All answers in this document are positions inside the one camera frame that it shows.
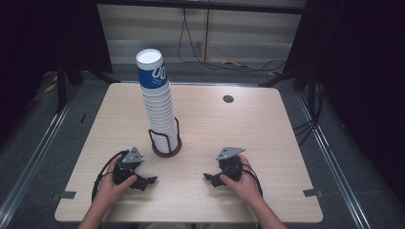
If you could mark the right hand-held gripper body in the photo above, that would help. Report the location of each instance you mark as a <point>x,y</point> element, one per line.
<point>230,165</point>

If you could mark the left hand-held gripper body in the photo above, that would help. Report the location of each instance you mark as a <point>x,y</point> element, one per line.
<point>131,156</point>

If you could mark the stack of white paper cups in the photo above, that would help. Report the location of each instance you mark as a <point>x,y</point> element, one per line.
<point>156,105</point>

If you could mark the person's right hand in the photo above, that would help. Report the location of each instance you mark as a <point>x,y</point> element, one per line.
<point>246,187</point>

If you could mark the person's left hand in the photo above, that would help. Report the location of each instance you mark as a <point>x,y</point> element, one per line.
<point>111,191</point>

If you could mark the round grey table grommet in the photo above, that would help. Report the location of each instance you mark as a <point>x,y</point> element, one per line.
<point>228,99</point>

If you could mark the grey tape strip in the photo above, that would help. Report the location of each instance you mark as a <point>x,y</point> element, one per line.
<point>67,195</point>
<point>310,192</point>

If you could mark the black metal stand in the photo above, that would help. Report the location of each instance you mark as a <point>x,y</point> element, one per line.
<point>61,92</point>

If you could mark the yellow tape piece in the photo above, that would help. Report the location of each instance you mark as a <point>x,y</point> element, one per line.
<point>234,63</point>
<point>50,88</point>

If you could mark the metal floor rail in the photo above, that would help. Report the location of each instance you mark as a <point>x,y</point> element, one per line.
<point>41,136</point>
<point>331,156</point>

